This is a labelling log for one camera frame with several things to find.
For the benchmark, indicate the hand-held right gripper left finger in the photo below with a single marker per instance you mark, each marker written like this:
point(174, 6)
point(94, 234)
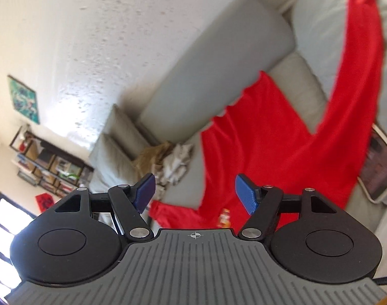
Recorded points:
point(145, 193)

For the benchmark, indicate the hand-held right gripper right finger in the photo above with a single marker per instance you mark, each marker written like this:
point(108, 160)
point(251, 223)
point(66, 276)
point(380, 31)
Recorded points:
point(246, 194)

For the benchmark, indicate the red garment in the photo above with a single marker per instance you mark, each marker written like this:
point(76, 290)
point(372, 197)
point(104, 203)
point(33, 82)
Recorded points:
point(260, 139)

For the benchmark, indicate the tan garment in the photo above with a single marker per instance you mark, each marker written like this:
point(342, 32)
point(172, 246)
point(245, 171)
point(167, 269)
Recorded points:
point(150, 159)

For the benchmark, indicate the grey-green cushion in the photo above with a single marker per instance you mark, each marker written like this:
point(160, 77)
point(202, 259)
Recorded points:
point(125, 127)
point(112, 162)

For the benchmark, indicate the white garment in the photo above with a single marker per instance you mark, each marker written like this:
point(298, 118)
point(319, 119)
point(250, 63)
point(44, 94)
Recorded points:
point(177, 162)

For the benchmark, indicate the dark bookshelf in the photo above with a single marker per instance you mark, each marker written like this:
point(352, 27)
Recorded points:
point(44, 162)

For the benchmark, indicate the tablet with cream case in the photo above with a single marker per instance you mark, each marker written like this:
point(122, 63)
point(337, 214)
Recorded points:
point(379, 168)

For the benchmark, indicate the grey sofa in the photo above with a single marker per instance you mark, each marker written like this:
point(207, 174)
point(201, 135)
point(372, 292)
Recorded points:
point(219, 57)

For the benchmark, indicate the window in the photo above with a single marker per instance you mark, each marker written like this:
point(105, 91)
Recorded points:
point(2, 235)

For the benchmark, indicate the light grey pillow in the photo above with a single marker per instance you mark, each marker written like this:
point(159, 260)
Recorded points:
point(320, 38)

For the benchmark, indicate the red paper wall decoration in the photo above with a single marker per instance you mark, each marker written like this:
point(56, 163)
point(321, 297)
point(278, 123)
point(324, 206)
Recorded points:
point(45, 201)

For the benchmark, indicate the teal wall picture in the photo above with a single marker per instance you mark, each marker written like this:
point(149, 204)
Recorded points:
point(24, 100)

